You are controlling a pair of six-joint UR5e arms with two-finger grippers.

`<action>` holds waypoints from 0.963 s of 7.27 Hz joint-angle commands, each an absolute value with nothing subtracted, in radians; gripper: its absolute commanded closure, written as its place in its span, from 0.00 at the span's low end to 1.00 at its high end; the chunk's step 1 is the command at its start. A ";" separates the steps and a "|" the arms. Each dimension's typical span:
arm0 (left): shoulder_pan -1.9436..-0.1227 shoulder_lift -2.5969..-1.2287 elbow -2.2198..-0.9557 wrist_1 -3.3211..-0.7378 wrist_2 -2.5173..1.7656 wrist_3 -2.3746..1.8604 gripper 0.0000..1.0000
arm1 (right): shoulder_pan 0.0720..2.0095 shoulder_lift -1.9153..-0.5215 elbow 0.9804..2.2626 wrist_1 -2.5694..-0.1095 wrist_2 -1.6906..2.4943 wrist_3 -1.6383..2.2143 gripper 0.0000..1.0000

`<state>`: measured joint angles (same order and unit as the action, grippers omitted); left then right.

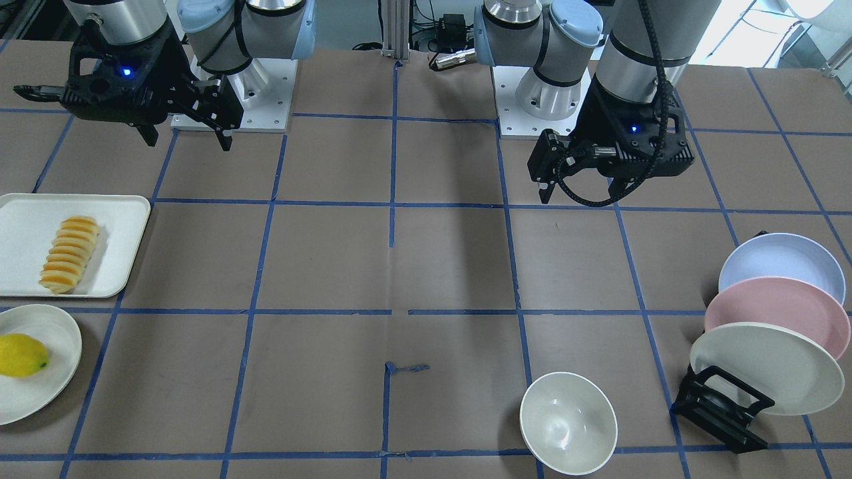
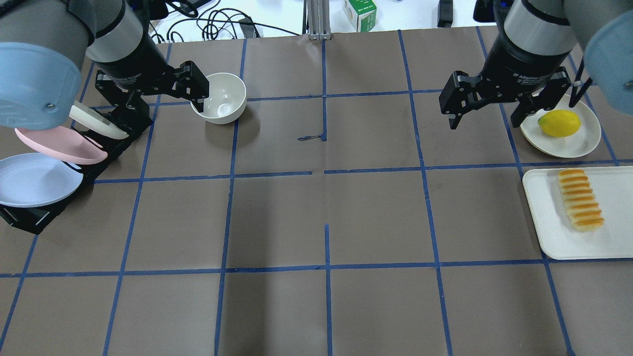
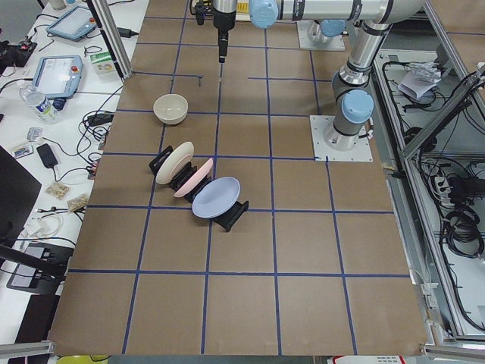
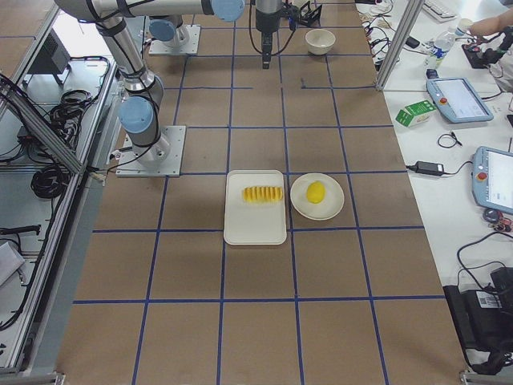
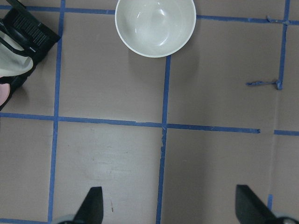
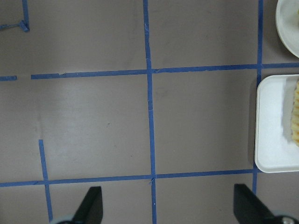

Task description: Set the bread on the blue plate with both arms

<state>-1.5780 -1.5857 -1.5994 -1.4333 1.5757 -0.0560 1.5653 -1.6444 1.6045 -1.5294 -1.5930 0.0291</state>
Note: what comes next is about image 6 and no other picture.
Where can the white round plate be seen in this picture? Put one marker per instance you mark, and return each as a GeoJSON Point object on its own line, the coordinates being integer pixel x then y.
{"type": "Point", "coordinates": [287, 24]}

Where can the white rectangular tray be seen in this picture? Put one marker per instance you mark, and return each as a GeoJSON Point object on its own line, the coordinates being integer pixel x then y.
{"type": "Point", "coordinates": [275, 151]}

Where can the ridged yellow bread loaf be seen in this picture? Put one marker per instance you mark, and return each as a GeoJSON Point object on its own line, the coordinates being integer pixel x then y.
{"type": "Point", "coordinates": [295, 116]}

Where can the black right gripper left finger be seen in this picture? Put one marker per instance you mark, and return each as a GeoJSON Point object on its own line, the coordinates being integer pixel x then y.
{"type": "Point", "coordinates": [90, 210]}

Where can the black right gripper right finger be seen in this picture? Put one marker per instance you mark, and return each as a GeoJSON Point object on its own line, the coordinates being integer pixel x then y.
{"type": "Point", "coordinates": [248, 208]}

